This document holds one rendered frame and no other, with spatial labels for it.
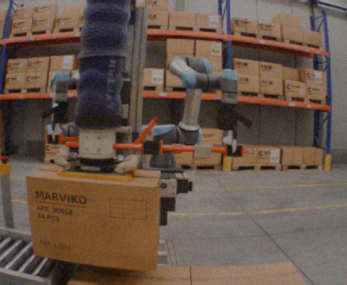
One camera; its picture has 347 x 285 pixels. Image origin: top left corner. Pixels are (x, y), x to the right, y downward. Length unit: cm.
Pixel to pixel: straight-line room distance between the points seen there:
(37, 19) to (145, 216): 824
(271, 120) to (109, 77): 919
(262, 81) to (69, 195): 797
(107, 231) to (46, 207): 30
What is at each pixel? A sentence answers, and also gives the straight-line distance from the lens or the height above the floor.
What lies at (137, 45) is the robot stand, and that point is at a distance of 261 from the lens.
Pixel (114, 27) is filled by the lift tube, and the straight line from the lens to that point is 185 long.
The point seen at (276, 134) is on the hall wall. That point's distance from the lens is 1091.
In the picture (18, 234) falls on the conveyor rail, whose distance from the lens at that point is 253.
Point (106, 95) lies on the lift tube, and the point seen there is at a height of 142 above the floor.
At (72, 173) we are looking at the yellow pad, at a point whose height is 109.
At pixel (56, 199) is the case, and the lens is 180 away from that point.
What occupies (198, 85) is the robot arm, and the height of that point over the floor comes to 148.
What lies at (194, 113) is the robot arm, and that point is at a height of 134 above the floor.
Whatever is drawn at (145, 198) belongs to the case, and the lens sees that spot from 172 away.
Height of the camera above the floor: 140
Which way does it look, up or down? 5 degrees down
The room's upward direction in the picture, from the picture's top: 2 degrees clockwise
